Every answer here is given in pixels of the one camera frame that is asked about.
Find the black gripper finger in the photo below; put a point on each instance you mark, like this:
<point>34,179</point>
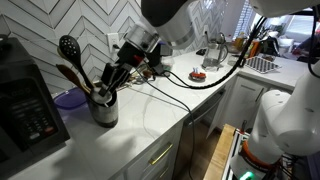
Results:
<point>107,76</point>
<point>117,83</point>

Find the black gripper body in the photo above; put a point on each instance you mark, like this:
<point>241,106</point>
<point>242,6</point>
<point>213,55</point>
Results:
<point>131,55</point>

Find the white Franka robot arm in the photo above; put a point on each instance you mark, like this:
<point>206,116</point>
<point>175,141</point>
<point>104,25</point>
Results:
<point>286,110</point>

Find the metal utensil holding bucket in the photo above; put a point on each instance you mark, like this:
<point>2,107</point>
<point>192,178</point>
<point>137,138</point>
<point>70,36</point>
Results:
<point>105,111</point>

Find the wooden spoon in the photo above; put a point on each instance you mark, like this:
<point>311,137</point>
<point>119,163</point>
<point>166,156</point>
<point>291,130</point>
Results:
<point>71,77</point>

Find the black slotted spoon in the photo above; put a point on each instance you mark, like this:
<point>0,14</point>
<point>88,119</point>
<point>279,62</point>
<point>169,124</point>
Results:
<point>70,50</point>

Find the purple plate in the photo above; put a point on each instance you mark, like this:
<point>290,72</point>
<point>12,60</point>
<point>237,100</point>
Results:
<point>70,99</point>

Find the small red bowl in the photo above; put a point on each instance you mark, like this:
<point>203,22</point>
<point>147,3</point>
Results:
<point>197,77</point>

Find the glass pitcher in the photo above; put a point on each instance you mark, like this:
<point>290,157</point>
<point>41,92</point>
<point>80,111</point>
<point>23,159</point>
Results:
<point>213,53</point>

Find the black microwave oven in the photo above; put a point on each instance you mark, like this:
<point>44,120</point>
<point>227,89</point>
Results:
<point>26,106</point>

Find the orange bottle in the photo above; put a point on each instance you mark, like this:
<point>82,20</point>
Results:
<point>255,48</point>

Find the wooden board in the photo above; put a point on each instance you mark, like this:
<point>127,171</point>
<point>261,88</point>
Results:
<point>220,153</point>

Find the patterned drying mat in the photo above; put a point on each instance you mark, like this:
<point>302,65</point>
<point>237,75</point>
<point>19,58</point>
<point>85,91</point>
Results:
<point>261,64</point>

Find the white wall outlet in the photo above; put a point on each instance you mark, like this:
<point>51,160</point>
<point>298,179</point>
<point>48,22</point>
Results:
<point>113,40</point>

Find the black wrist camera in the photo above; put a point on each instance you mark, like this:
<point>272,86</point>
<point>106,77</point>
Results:
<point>158,58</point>

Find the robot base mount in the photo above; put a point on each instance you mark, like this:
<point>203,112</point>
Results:
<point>246,163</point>

